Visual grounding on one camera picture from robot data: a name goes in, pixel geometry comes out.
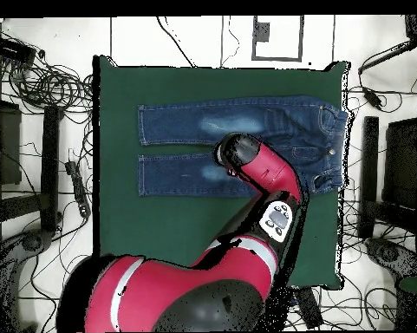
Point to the blue denim jeans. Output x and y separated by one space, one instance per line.
173 121

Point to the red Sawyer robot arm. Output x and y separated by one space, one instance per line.
180 291

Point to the dark flat panel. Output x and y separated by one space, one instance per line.
8 145
402 163

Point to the dark green table cloth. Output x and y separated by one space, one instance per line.
159 225

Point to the black stand beam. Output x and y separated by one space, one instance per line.
50 166
369 166

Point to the small grey box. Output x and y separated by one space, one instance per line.
261 31

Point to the black power adapter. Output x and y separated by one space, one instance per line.
372 98

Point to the long black power strip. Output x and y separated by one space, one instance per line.
310 308

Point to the black electronics box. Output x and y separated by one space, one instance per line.
12 50

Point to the grey rectangular frame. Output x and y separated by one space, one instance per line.
301 38

